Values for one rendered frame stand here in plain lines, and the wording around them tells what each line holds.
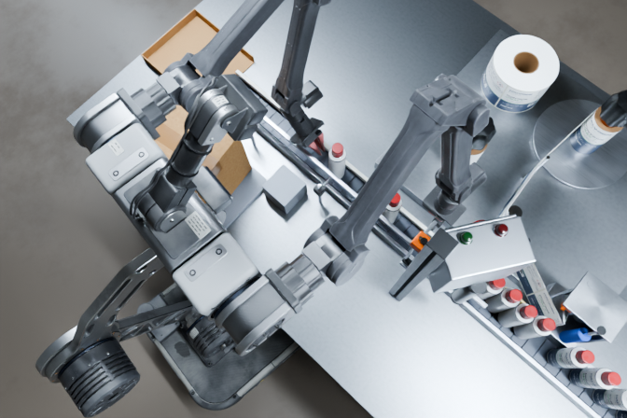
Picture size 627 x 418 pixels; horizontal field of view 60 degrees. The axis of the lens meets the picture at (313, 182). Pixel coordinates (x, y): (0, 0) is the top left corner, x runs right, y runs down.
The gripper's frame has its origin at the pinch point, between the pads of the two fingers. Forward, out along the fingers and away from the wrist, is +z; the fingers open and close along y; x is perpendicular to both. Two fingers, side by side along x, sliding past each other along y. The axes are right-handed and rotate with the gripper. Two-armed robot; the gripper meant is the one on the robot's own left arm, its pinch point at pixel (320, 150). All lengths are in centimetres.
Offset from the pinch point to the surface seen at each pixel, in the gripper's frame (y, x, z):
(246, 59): 11.1, 42.6, -21.6
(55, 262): -100, 122, 19
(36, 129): -63, 169, -21
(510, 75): 56, -26, 13
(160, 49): -7, 62, -38
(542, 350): 0, -61, 61
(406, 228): 0.8, -22.4, 27.5
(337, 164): -1.9, -11.3, -0.1
